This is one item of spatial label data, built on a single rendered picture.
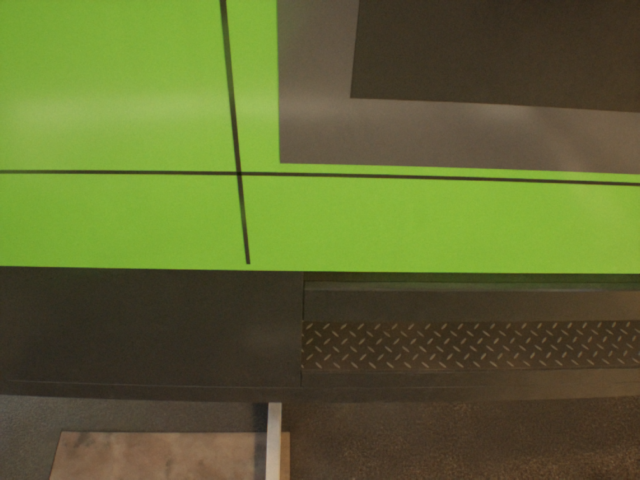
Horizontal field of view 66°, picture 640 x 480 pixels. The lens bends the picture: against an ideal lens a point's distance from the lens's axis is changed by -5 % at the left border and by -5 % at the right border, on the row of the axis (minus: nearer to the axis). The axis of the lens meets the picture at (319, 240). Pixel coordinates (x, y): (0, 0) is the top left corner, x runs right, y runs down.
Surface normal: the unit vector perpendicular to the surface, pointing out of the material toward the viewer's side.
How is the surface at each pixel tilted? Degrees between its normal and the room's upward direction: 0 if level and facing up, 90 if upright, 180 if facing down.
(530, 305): 90
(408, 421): 0
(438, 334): 2
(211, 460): 0
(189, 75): 90
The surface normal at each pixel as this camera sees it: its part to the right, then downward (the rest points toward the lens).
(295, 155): 0.02, 0.76
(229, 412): 0.00, -0.65
